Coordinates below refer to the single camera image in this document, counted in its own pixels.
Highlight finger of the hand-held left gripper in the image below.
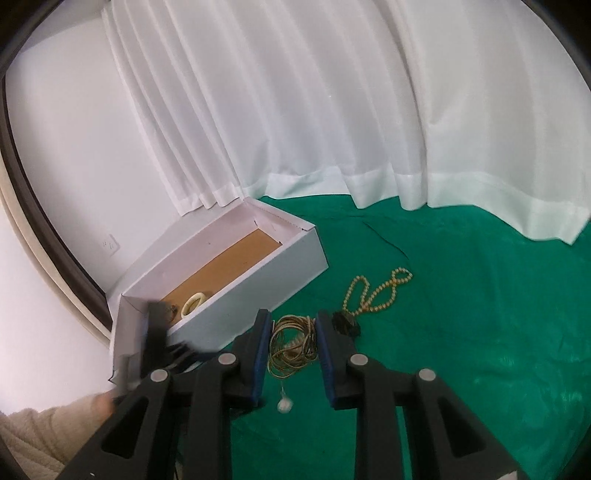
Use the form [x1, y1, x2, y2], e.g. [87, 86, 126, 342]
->
[167, 342, 206, 374]
[145, 301, 171, 372]

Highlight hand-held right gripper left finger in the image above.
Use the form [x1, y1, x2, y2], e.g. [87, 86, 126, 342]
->
[55, 308, 273, 480]

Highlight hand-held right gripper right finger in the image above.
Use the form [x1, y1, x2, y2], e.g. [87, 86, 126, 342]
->
[315, 310, 532, 480]

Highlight gold chain necklace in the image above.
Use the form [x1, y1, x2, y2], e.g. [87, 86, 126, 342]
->
[268, 315, 319, 414]

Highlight white jade bangle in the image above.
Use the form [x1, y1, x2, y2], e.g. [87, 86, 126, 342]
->
[181, 292, 214, 319]

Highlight black jewelry piece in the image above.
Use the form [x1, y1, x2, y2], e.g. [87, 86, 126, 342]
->
[331, 311, 361, 337]

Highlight white cardboard box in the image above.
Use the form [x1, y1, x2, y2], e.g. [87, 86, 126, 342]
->
[108, 196, 329, 384]

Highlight person's left forearm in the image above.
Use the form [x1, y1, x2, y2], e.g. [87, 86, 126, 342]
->
[0, 392, 121, 480]

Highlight green velvet cloth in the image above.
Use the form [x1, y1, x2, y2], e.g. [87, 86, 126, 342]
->
[231, 194, 591, 480]

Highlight white curtain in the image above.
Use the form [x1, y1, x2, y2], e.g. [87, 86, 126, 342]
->
[100, 0, 591, 243]

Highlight dark door frame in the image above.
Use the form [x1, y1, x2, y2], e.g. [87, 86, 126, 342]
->
[0, 69, 114, 344]

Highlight gold bead necklace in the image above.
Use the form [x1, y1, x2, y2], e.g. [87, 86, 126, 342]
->
[342, 267, 414, 317]

